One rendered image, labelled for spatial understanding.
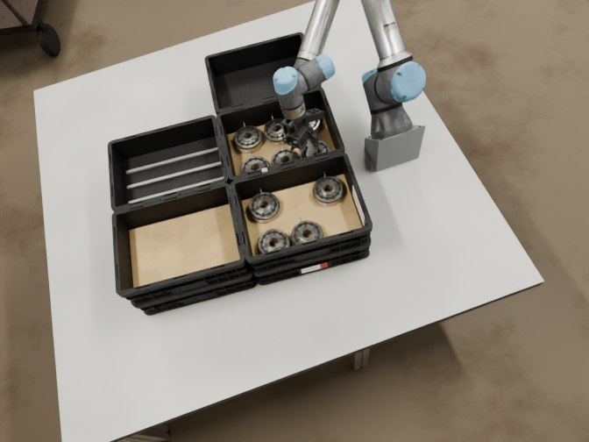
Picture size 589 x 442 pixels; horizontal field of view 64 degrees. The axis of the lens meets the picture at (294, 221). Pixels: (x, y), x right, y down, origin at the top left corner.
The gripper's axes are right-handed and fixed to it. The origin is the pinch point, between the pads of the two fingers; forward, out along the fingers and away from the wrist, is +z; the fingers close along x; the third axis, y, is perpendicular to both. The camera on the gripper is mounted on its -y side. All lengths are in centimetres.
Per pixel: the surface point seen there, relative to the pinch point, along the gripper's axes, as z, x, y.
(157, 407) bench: 19, 0, 96
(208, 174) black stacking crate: -0.5, -27.7, 24.8
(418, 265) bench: 22, 49, 14
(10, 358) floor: 75, -114, 124
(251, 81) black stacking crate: -3.8, -38.9, -19.1
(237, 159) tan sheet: -0.2, -21.7, 14.4
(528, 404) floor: 100, 101, 16
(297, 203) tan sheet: 3.9, 7.0, 19.6
